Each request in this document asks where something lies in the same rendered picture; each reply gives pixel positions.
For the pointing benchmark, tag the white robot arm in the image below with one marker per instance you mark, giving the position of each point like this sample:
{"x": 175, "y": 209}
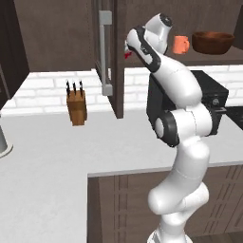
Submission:
{"x": 186, "y": 133}

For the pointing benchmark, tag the dark brown open cabinet door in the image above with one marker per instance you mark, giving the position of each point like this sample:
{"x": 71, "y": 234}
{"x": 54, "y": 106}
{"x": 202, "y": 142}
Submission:
{"x": 118, "y": 79}

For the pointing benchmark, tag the dark brown cabinet shelf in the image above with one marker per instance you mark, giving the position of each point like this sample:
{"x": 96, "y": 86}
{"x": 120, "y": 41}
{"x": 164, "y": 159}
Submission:
{"x": 209, "y": 58}

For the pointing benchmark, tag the wooden knife block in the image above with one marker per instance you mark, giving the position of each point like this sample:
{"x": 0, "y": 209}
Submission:
{"x": 77, "y": 109}

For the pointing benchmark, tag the small red object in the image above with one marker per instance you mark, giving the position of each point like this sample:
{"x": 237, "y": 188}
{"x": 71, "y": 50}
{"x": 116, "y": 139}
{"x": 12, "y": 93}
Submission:
{"x": 127, "y": 55}

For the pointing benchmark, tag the brown base cabinets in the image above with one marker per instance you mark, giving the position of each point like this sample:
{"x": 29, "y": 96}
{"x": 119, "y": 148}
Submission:
{"x": 126, "y": 205}

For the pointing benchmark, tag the orange mug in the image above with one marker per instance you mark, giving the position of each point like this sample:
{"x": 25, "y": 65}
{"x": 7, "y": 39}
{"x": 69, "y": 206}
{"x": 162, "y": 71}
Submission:
{"x": 180, "y": 45}

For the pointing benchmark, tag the black toaster oven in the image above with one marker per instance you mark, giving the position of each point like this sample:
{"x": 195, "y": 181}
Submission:
{"x": 212, "y": 88}

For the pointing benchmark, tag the black hob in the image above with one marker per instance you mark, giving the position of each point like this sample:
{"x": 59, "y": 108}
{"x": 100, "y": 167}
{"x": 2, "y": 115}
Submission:
{"x": 235, "y": 115}

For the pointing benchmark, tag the grey cylindrical stand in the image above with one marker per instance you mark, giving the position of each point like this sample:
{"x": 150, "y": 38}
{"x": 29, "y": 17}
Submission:
{"x": 3, "y": 142}

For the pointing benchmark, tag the brown wooden bowl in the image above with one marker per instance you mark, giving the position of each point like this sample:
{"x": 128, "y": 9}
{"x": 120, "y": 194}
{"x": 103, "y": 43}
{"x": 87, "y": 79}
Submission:
{"x": 212, "y": 42}

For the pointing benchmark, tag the dark brown closed wall cabinet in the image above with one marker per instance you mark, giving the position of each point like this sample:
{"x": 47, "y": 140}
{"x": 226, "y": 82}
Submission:
{"x": 57, "y": 31}

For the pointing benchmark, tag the dark brown corner wall cabinet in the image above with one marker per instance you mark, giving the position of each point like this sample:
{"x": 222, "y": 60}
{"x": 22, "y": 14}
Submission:
{"x": 9, "y": 47}

